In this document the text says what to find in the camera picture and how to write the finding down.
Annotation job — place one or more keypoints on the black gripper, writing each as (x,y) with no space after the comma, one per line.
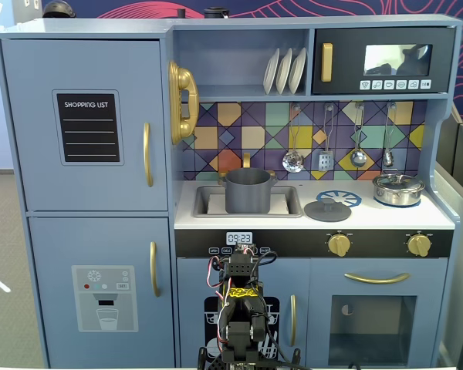
(242,252)

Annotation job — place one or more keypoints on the gray lid with knob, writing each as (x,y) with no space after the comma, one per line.
(320,214)

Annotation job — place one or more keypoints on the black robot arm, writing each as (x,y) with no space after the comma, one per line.
(241,327)

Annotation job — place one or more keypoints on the steel pot lid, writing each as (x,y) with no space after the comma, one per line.
(397,181)

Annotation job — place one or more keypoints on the yellow patterned band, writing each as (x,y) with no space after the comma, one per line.
(242,291)

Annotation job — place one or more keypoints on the digital clock display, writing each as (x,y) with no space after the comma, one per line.
(239,238)

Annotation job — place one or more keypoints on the blue cupboard door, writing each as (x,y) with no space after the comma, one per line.
(289,275)

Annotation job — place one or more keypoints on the black control panel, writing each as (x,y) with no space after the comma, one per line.
(293,243)

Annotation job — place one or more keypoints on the gray pot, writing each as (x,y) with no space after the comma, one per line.
(249,196)

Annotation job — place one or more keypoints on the blue oven door with window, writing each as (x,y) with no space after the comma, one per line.
(320,277)

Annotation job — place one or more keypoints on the gray sink basin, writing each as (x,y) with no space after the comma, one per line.
(200,200)

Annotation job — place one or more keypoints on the gold stove knob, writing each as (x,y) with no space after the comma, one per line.
(339,244)
(420,244)

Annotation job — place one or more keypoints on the gold faucet knob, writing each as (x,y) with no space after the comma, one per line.
(273,175)

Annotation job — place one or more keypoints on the gold faucet spout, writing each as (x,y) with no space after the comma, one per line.
(247,160)

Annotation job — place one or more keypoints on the steel skimmer spoon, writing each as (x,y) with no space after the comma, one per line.
(293,162)

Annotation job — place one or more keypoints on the steel slotted spatula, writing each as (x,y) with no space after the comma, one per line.
(325,161)

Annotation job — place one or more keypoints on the colourful tile backsplash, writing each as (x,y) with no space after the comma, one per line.
(251,127)

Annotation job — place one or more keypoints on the steel ladle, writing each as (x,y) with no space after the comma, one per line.
(358,158)

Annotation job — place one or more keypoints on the steel pot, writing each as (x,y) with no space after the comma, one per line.
(397,197)

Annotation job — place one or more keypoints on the blue fridge door with dispenser print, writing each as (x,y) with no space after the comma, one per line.
(61,246)

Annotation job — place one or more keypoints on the steel small spoon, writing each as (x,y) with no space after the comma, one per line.
(388,158)

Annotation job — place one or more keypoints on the black shopping list chalkboard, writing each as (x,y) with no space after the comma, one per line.
(88,148)

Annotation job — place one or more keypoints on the white toy plate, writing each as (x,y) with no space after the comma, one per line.
(297,71)
(271,73)
(284,71)

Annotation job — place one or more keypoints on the gold toy telephone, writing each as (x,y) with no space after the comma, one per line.
(181,77)

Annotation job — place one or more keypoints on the blue toy kitchen unit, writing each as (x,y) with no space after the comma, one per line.
(235,58)

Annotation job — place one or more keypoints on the gray partition panel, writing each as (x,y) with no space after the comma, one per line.
(459,173)

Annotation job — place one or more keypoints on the blue fridge door with chalkboard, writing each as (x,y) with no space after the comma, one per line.
(31,154)

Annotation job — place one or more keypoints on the black toy microwave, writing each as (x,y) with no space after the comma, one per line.
(347,38)

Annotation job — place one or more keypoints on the black cylinder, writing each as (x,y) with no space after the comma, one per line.
(215,13)

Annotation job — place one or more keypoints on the small dark cap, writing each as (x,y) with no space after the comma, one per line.
(180,13)

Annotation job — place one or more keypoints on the black rounded helmet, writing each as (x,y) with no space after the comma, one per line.
(58,9)

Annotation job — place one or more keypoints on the small camera circuit board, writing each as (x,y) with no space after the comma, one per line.
(244,247)

